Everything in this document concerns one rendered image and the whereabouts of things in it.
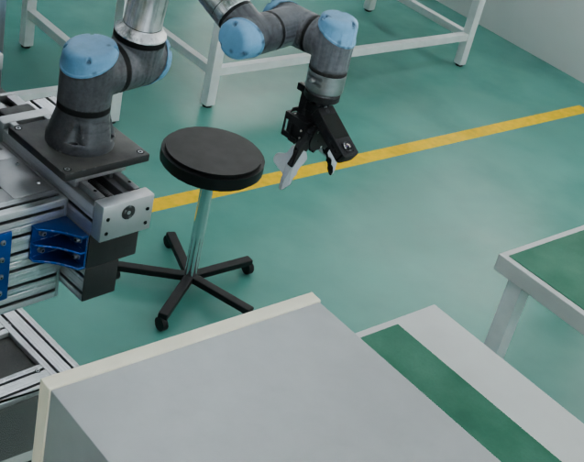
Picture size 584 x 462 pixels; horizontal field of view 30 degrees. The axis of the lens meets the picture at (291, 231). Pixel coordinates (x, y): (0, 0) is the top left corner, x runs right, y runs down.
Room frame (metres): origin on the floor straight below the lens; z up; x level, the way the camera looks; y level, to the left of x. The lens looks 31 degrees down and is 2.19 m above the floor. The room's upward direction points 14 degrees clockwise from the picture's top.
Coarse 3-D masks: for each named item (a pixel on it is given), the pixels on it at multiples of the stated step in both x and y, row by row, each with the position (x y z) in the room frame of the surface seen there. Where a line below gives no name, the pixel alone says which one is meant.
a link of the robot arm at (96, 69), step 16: (64, 48) 2.04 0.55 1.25; (80, 48) 2.04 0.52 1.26; (96, 48) 2.05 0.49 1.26; (112, 48) 2.07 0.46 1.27; (64, 64) 2.02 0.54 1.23; (80, 64) 2.00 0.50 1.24; (96, 64) 2.01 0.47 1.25; (112, 64) 2.04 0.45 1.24; (128, 64) 2.09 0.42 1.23; (64, 80) 2.01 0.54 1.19; (80, 80) 2.00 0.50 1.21; (96, 80) 2.01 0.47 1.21; (112, 80) 2.05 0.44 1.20; (128, 80) 2.09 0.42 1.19; (64, 96) 2.01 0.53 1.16; (80, 96) 2.00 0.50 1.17; (96, 96) 2.02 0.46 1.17; (96, 112) 2.02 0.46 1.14
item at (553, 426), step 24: (432, 312) 2.16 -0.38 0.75; (360, 336) 1.99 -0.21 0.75; (432, 336) 2.06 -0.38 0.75; (456, 336) 2.09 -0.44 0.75; (456, 360) 1.99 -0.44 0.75; (480, 360) 2.02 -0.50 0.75; (504, 360) 2.04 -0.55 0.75; (480, 384) 1.93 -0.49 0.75; (504, 384) 1.95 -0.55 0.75; (528, 384) 1.97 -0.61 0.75; (504, 408) 1.86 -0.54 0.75; (528, 408) 1.88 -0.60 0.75; (552, 408) 1.90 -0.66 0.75; (528, 432) 1.80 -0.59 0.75; (552, 432) 1.82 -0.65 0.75; (576, 432) 1.84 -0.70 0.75; (576, 456) 1.76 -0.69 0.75
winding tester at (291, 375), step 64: (256, 320) 1.18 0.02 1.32; (320, 320) 1.22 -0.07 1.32; (64, 384) 0.97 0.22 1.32; (128, 384) 1.00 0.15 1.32; (192, 384) 1.03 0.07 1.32; (256, 384) 1.06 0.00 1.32; (320, 384) 1.09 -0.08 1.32; (384, 384) 1.12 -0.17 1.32; (64, 448) 0.93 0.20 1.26; (128, 448) 0.89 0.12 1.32; (192, 448) 0.92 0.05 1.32; (256, 448) 0.94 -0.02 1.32; (320, 448) 0.97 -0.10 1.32; (384, 448) 1.00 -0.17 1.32; (448, 448) 1.02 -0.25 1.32
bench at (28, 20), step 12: (24, 0) 4.66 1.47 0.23; (36, 0) 4.67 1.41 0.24; (120, 0) 4.13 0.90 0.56; (24, 12) 4.65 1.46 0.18; (36, 12) 4.64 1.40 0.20; (120, 12) 4.12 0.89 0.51; (24, 24) 4.65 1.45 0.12; (36, 24) 4.58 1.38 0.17; (48, 24) 4.54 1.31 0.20; (24, 36) 4.64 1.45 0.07; (60, 36) 4.44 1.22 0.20; (24, 48) 4.65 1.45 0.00; (24, 96) 3.81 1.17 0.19; (36, 96) 3.84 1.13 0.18; (48, 96) 3.88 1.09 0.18; (120, 96) 4.13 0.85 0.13
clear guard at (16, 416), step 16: (0, 400) 1.24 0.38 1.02; (16, 400) 1.19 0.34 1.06; (32, 400) 1.20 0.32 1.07; (0, 416) 1.15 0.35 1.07; (16, 416) 1.16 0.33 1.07; (32, 416) 1.17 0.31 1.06; (0, 432) 1.12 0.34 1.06; (16, 432) 1.13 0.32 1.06; (32, 432) 1.14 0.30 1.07; (0, 448) 1.09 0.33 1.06; (16, 448) 1.10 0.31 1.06; (32, 448) 1.10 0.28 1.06
